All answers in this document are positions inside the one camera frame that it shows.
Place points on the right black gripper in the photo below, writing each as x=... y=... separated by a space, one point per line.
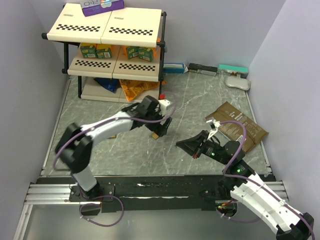
x=189 y=145

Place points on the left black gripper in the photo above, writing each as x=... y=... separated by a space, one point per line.
x=160 y=129

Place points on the small brass padlock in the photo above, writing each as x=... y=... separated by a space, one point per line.
x=154 y=136

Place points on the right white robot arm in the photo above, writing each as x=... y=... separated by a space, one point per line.
x=242 y=184

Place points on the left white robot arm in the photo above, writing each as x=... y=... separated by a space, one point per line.
x=75 y=147

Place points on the orange snack bag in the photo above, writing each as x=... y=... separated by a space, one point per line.
x=133 y=88

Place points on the blue white flat box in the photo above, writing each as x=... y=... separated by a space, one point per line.
x=175 y=68

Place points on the blue snack bag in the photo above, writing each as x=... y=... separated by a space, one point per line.
x=110 y=84

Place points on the black long box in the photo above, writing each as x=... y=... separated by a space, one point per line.
x=202 y=69

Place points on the green yellow carton right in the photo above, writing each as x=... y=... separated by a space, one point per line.
x=146 y=53

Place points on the green yellow carton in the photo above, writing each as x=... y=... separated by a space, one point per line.
x=131 y=52
x=146 y=53
x=88 y=50
x=104 y=51

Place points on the grey white pad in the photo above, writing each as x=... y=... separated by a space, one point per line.
x=238 y=82

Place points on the cream black three-tier shelf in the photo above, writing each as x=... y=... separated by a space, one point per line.
x=112 y=49

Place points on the teal white box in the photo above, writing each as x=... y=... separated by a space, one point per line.
x=232 y=70

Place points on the green yellow carton far left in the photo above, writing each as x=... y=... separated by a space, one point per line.
x=88 y=50

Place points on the purple white box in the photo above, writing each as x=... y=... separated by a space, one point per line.
x=95 y=7

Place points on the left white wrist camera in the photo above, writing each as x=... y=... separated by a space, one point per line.
x=165 y=104

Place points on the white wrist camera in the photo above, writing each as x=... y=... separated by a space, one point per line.
x=214 y=124
x=165 y=104

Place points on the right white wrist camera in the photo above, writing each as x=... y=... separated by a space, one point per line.
x=214 y=124

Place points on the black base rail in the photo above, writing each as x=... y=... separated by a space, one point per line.
x=165 y=192

